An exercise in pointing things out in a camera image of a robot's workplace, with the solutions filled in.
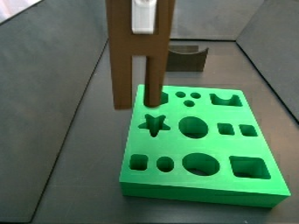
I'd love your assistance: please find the dark grey cradle stand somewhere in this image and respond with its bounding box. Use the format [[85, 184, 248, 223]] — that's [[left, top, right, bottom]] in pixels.
[[165, 45, 209, 72]]

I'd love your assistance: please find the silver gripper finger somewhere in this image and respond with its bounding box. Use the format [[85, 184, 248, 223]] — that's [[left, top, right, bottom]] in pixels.
[[130, 0, 157, 35]]

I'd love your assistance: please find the green foam shape fixture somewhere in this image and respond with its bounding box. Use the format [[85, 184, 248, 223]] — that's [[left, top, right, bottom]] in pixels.
[[118, 85, 290, 207]]

